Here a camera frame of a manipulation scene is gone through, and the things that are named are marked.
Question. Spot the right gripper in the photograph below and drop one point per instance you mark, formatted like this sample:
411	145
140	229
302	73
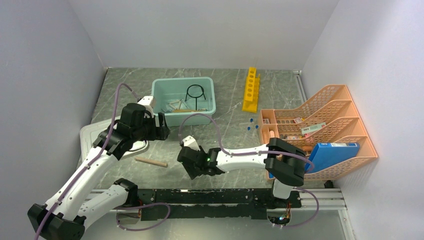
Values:
192	172

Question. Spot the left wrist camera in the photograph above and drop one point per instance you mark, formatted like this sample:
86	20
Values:
148	102

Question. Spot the mint green plastic bin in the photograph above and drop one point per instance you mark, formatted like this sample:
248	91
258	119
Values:
166	90

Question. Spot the yellow test tube rack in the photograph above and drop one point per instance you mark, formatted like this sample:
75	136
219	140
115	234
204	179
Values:
251	91

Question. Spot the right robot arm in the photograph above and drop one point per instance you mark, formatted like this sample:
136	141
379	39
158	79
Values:
283	160

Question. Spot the white plastic bin lid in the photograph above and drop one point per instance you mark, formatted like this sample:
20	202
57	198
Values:
89	133

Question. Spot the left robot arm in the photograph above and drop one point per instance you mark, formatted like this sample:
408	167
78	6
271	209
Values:
66	215

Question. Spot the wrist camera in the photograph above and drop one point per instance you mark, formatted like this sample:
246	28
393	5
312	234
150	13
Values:
191	143
148	102

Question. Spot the orange mesh file organizer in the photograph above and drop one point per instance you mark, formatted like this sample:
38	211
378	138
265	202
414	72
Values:
329	116

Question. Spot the blue binder folder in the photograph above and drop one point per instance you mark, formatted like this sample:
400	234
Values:
325	155

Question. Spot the black wire ring stand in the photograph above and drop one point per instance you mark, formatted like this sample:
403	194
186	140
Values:
195	95

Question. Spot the amber rubber tubing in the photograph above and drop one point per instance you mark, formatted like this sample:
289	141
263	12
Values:
188	110

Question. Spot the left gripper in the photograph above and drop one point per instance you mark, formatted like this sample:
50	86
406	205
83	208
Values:
160	132

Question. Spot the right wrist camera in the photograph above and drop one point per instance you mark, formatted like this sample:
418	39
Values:
191	143

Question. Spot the wooden dowel rod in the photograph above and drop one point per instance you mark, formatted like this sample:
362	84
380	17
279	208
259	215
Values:
151	162

